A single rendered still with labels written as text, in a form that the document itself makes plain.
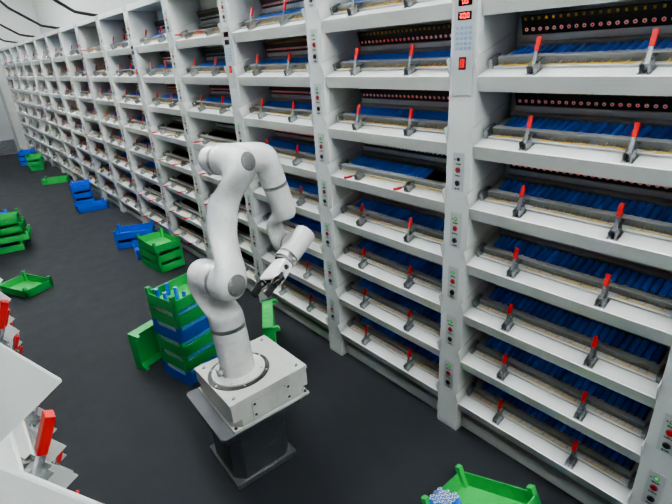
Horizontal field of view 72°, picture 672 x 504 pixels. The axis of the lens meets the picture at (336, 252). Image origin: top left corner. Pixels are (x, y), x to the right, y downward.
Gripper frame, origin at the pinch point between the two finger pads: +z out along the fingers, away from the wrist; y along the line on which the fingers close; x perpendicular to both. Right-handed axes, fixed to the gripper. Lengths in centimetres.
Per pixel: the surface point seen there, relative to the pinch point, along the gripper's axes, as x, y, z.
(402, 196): -8, -33, -53
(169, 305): 6, 59, 11
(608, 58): 9, -107, -64
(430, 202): -11, -46, -50
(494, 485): -82, -57, 13
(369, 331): -65, 17, -31
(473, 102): 13, -72, -61
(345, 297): -46, 22, -36
